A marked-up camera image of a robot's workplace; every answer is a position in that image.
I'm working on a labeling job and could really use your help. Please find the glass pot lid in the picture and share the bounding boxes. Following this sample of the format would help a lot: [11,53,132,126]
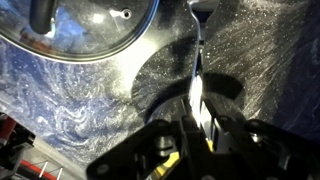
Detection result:
[0,0,161,65]

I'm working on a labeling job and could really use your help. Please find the red black object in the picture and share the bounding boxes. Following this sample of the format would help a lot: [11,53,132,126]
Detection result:
[0,111,37,171]

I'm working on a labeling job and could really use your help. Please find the silver fork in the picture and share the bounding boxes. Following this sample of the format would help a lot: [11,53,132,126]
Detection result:
[186,0,222,129]

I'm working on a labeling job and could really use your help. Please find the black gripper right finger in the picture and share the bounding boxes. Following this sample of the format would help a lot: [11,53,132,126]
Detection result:
[203,98,320,180]

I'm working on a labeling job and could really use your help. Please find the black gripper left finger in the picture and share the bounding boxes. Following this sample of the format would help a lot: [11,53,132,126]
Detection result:
[87,99,214,180]

